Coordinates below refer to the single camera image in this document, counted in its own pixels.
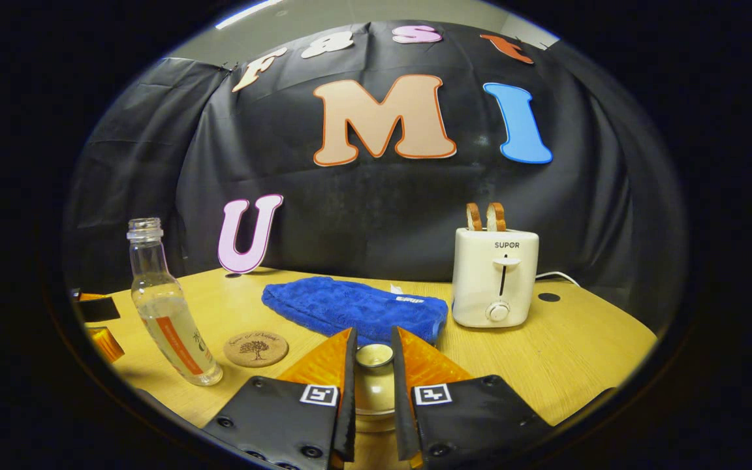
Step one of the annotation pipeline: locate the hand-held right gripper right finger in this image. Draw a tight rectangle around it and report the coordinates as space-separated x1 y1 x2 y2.
390 325 553 469

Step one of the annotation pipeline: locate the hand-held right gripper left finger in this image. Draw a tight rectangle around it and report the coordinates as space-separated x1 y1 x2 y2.
203 326 358 470

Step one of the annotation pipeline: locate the cream teacup lid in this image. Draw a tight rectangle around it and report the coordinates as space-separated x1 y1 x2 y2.
354 343 395 416

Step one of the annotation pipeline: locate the clear glass water bottle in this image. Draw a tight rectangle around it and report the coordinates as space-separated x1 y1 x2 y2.
127 217 224 387

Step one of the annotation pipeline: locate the round cork coaster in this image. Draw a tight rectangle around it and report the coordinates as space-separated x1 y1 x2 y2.
223 330 289 368

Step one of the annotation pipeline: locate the blue towel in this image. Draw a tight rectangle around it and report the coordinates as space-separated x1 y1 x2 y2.
261 276 449 347

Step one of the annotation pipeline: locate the white toaster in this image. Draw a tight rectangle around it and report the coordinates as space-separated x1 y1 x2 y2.
451 227 540 329

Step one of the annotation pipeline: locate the black backdrop cloth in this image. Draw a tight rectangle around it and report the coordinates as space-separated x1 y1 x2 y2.
63 20 690 334

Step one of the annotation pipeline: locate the white toaster cable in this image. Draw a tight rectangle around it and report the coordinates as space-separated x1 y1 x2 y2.
536 270 582 289

